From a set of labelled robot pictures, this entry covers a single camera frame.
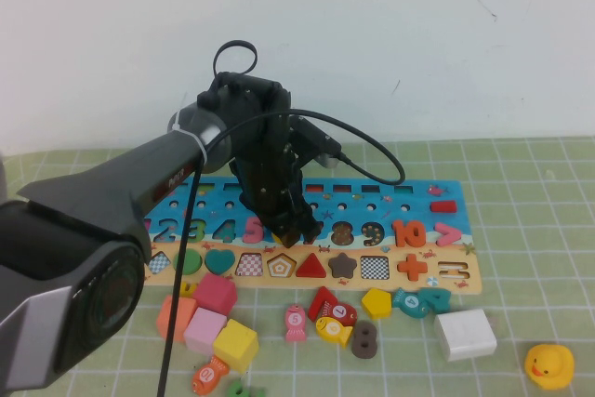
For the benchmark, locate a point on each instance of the green circle piece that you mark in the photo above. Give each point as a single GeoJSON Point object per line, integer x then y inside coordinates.
{"type": "Point", "coordinates": [191, 262]}

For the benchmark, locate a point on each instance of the red minus sign piece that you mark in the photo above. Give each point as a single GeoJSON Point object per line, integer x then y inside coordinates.
{"type": "Point", "coordinates": [443, 206]}

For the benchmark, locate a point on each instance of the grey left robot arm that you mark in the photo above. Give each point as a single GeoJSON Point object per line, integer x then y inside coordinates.
{"type": "Point", "coordinates": [93, 192]}

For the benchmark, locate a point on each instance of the orange wooden cube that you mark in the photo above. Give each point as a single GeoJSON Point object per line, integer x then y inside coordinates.
{"type": "Point", "coordinates": [188, 318]}

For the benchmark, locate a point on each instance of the pink wooden cube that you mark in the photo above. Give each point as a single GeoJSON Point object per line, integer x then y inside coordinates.
{"type": "Point", "coordinates": [204, 330]}

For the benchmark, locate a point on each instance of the white rectangular block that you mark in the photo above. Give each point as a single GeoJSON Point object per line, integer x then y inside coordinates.
{"type": "Point", "coordinates": [465, 333]}

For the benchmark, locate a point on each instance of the pink fish piece number five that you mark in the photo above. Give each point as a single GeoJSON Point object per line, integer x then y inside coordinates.
{"type": "Point", "coordinates": [295, 319]}

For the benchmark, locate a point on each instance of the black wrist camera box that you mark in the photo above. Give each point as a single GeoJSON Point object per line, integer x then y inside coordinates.
{"type": "Point", "coordinates": [316, 141]}

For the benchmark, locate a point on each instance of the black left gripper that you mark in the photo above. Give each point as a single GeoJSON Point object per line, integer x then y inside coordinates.
{"type": "Point", "coordinates": [260, 146]}

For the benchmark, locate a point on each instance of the orange plus sign piece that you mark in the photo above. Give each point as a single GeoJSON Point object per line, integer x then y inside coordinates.
{"type": "Point", "coordinates": [412, 267]}

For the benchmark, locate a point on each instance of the yellow pentagon piece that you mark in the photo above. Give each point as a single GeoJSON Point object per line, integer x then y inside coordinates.
{"type": "Point", "coordinates": [376, 304]}

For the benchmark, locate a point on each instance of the yellow rubber duck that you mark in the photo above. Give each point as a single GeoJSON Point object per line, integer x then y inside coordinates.
{"type": "Point", "coordinates": [551, 365]}

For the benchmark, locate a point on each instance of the teal fish piece number four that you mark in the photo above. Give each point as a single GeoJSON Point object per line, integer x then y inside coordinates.
{"type": "Point", "coordinates": [411, 302]}

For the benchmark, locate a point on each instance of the pink greater-than sign piece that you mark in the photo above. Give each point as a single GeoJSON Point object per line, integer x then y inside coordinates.
{"type": "Point", "coordinates": [453, 235]}

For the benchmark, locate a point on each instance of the red wooden cube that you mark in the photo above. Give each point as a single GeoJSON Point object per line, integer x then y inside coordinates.
{"type": "Point", "coordinates": [215, 293]}

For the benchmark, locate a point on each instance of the orange fish piece number ten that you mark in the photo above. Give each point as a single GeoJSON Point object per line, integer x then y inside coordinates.
{"type": "Point", "coordinates": [207, 374]}

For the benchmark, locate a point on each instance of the green number piece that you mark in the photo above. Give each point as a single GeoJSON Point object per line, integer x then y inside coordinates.
{"type": "Point", "coordinates": [239, 390]}

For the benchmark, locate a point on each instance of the red fish piece number seven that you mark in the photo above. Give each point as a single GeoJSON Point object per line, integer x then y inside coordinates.
{"type": "Point", "coordinates": [341, 311]}

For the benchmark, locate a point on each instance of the brown star piece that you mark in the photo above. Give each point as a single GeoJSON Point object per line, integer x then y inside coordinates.
{"type": "Point", "coordinates": [343, 266]}

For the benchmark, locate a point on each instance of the wooden number shape puzzle board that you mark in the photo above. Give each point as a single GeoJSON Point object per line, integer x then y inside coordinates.
{"type": "Point", "coordinates": [358, 215]}

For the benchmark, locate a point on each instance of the teal heart piece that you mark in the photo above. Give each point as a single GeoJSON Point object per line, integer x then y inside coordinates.
{"type": "Point", "coordinates": [220, 260]}

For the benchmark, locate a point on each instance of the red triangle piece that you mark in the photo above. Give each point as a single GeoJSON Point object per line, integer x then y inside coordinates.
{"type": "Point", "coordinates": [311, 270]}

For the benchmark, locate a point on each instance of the white zip tie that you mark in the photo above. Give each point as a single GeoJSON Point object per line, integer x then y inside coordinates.
{"type": "Point", "coordinates": [201, 148]}

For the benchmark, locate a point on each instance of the yellow fish piece number six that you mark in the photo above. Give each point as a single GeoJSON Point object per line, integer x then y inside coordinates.
{"type": "Point", "coordinates": [332, 328]}

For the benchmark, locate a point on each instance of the small yellow number piece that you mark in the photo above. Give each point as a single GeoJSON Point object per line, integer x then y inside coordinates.
{"type": "Point", "coordinates": [187, 289]}

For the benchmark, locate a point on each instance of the brown number eight piece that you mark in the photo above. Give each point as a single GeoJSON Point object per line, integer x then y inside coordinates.
{"type": "Point", "coordinates": [357, 347]}

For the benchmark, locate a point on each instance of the yellow wooden cube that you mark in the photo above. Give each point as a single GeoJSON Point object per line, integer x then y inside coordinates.
{"type": "Point", "coordinates": [234, 345]}

